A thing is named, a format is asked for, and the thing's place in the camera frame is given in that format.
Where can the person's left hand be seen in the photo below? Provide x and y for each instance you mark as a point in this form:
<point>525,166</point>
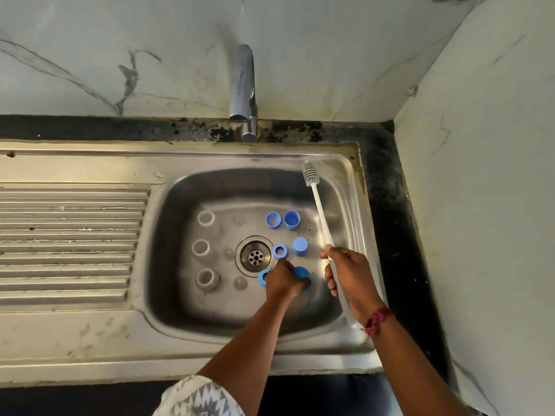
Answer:
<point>282,282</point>

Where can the person's right hand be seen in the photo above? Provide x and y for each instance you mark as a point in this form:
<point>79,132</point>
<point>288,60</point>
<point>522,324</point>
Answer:
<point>355,281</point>

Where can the person's left fingers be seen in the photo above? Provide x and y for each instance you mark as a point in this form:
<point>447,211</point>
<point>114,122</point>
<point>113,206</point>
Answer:
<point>299,282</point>

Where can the person's right thumb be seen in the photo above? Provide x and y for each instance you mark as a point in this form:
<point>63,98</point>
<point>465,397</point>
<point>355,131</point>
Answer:
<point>333,252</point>

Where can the blue plastic cap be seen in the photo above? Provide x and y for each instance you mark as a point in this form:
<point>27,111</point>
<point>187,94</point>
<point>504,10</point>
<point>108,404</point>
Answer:
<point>292,220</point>
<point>299,271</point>
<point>300,246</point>

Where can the white bottle brush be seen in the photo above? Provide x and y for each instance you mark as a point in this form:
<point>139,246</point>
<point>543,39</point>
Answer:
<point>319,204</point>

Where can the person's left forearm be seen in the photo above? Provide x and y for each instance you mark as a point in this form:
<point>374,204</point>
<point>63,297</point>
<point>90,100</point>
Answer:
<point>256,346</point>

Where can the person's right forearm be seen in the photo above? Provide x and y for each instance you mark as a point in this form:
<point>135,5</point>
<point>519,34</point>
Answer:
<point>412,372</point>

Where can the metal drain strainer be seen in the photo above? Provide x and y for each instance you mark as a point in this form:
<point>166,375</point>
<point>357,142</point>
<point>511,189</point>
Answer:
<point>255,256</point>

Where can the red wrist thread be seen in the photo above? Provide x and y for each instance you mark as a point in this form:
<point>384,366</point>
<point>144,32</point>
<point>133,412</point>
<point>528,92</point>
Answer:
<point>376,319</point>

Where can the clear glass bottle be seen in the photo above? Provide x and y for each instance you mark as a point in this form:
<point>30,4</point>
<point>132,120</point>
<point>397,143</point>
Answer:
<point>206,213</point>
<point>207,286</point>
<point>200,243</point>

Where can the white patterned garment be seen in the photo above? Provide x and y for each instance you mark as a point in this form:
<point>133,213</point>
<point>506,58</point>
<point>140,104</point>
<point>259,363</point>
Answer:
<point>195,398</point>

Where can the chrome faucet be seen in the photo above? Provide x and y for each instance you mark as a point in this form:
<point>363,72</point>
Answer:
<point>243,82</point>

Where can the stainless steel sink with drainboard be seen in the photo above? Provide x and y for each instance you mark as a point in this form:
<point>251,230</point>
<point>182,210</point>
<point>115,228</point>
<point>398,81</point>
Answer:
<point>86,333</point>

